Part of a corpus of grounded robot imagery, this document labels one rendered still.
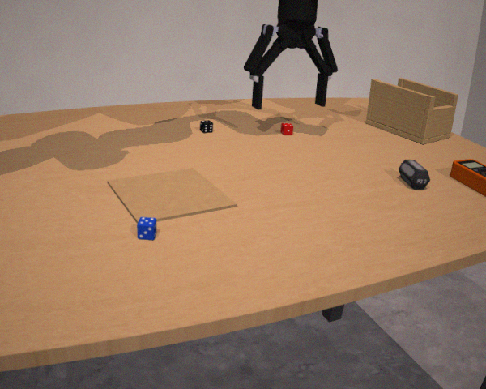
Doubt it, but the blue die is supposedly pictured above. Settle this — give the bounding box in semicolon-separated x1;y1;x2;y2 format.
137;217;156;240

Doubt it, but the red die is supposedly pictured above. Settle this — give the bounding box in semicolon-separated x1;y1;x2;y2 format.
280;123;293;135

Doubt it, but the black die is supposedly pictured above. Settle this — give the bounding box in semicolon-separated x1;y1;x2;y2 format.
200;120;213;133

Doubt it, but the thin tan flat mat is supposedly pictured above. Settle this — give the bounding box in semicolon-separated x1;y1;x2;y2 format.
108;168;237;223

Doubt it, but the tan wooden open box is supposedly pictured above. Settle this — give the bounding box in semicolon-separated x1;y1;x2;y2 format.
369;78;458;144

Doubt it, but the orange pocket multimeter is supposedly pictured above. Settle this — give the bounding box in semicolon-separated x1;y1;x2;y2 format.
450;159;486;197

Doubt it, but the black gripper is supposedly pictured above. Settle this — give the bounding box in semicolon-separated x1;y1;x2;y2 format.
244;0;338;109

